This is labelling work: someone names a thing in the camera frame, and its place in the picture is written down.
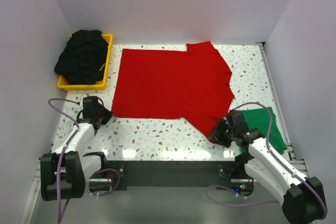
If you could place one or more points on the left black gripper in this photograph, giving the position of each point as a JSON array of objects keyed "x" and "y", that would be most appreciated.
[{"x": 108, "y": 114}]

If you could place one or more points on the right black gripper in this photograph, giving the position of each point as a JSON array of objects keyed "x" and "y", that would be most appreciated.
[{"x": 217, "y": 134}]

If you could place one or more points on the red t-shirt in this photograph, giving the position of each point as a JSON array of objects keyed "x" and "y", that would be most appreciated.
[{"x": 165, "y": 84}]

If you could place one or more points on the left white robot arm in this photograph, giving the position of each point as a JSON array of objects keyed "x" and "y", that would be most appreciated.
[{"x": 68, "y": 168}]

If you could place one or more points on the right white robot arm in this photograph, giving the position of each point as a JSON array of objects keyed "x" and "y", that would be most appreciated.
[{"x": 301, "y": 197}]

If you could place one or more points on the folded green t-shirt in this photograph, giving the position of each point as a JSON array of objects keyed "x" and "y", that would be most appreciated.
[{"x": 259, "y": 118}]

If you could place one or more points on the yellow plastic tray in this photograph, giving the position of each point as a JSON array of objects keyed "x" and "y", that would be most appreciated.
[{"x": 100, "y": 85}]

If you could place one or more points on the black t-shirt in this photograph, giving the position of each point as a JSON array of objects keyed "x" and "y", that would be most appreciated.
[{"x": 83, "y": 57}]

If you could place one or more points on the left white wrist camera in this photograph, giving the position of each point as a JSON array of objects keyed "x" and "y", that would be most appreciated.
[{"x": 84, "y": 96}]

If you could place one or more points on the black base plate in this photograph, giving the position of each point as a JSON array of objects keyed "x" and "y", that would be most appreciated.
[{"x": 171, "y": 174}]

